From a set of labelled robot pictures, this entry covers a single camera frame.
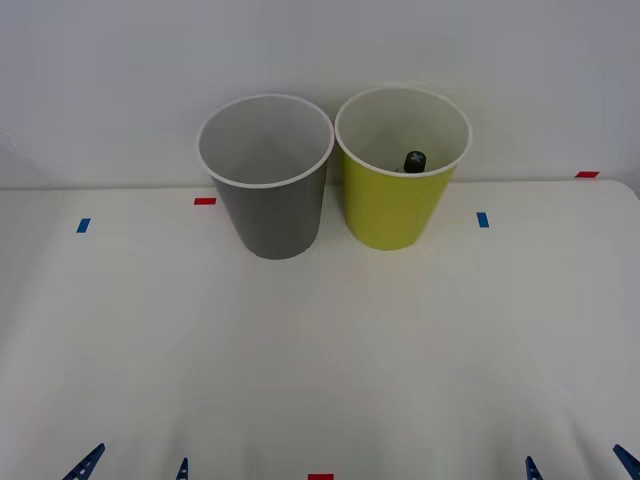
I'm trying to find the green plastic bottle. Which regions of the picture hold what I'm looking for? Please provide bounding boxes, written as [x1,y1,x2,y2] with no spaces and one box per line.
[397,150,428,175]

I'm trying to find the grey plastic bin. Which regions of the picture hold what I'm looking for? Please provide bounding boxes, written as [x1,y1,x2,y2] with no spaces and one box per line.
[195,93,336,261]

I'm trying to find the yellow-green plastic bin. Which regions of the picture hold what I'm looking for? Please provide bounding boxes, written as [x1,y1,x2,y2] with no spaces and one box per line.
[333,85,474,252]

